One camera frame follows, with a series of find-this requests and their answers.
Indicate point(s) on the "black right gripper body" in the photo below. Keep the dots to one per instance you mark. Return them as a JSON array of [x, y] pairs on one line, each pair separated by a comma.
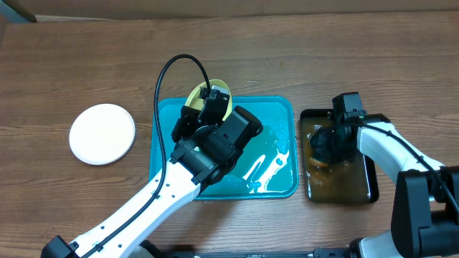
[[331, 147]]

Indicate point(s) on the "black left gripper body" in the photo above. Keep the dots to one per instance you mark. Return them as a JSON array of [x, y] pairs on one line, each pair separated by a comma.
[[188, 126]]

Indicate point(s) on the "green orange sponge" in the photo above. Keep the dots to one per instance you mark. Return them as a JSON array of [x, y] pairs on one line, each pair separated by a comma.
[[318, 161]]

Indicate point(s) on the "white plate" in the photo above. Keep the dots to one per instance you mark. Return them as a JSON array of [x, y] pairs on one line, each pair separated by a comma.
[[102, 134]]

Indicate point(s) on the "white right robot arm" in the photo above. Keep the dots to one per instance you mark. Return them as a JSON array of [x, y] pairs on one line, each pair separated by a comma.
[[425, 209]]

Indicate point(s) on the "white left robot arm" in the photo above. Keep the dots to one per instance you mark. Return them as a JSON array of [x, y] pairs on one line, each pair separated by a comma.
[[215, 138]]

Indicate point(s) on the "black water tray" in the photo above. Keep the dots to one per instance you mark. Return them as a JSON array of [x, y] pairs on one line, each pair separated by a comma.
[[350, 182]]

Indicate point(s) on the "teal plastic tray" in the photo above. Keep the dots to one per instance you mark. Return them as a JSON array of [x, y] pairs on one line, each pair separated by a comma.
[[268, 167]]

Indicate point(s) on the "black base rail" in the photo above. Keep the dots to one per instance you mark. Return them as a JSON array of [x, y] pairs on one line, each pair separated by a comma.
[[187, 251]]

